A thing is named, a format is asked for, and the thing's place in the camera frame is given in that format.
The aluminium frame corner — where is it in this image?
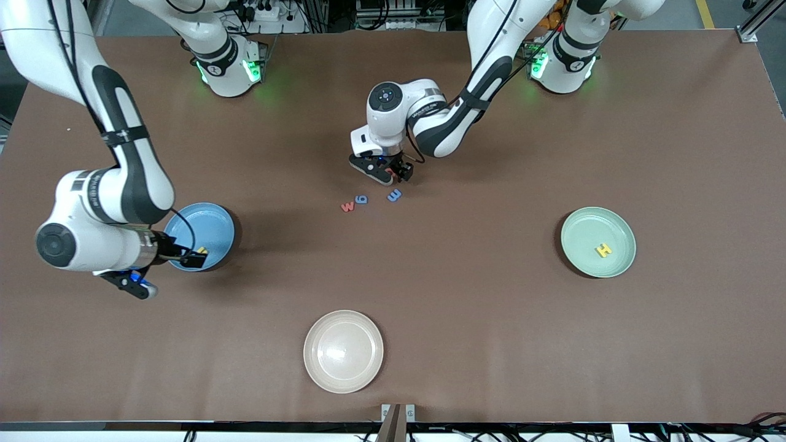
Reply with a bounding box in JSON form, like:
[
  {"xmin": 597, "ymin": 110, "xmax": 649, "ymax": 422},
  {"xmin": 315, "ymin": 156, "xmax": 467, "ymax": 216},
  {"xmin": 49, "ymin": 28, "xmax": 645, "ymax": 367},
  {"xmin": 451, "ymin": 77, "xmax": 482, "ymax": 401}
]
[{"xmin": 737, "ymin": 0, "xmax": 786, "ymax": 44}]

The black cable bundle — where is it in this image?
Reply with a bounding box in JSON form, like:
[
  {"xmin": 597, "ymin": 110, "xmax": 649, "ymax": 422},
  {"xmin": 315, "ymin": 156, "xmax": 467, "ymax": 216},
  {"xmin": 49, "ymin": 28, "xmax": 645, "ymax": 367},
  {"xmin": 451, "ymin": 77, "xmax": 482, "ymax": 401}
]
[{"xmin": 660, "ymin": 413, "xmax": 786, "ymax": 442}]

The metal table edge bracket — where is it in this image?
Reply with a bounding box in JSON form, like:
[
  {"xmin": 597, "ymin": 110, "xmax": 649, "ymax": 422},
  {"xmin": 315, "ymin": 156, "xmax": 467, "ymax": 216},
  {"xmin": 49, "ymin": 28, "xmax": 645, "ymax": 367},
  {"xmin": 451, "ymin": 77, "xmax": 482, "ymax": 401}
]
[{"xmin": 381, "ymin": 403, "xmax": 416, "ymax": 442}]

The blue plate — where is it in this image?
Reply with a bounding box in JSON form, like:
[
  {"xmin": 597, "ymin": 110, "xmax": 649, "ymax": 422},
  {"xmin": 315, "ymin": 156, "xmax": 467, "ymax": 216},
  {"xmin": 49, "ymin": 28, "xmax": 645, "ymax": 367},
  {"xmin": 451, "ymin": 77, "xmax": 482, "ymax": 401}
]
[{"xmin": 162, "ymin": 203, "xmax": 236, "ymax": 273}]

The green plate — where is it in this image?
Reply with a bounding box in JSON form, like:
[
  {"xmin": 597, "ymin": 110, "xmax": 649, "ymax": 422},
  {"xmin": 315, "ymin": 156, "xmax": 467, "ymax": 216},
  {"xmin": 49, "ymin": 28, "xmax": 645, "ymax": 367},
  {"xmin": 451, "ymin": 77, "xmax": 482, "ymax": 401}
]
[{"xmin": 561, "ymin": 207, "xmax": 637, "ymax": 279}]

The white power strip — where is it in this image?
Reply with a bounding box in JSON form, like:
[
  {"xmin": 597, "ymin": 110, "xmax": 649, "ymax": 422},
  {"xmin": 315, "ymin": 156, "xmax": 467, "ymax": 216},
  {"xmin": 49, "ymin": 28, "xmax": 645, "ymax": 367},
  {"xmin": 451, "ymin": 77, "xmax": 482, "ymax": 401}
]
[{"xmin": 236, "ymin": 3, "xmax": 280, "ymax": 22}]

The beige plate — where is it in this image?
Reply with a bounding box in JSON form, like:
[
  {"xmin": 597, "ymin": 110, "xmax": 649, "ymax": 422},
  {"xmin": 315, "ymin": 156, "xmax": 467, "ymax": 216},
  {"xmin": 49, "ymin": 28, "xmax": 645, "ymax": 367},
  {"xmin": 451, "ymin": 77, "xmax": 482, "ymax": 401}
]
[{"xmin": 303, "ymin": 310, "xmax": 384, "ymax": 394}]

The orange bags pile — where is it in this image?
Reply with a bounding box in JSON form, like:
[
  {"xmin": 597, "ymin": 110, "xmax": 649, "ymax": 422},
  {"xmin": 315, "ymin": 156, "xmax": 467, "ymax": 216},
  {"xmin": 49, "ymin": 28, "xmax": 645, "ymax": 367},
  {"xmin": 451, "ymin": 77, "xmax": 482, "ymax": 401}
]
[{"xmin": 540, "ymin": 0, "xmax": 567, "ymax": 31}]

